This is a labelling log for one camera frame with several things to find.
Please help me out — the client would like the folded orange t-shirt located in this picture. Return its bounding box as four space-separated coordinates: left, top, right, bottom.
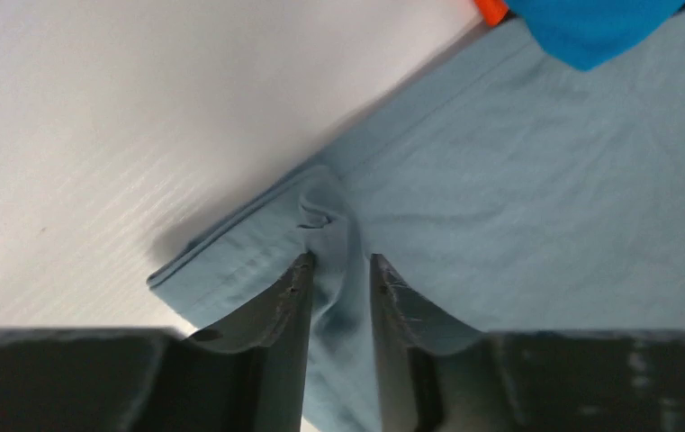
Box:
473 0 509 27

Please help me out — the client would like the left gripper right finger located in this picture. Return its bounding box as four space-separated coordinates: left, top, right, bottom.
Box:
370 254 481 431

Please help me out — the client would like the folded blue t-shirt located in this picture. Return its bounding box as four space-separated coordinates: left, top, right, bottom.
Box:
506 0 685 71

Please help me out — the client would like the grey-blue t-shirt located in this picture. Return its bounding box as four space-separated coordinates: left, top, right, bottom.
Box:
148 12 685 431

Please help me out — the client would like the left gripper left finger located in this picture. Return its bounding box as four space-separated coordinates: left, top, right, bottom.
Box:
188 253 314 431

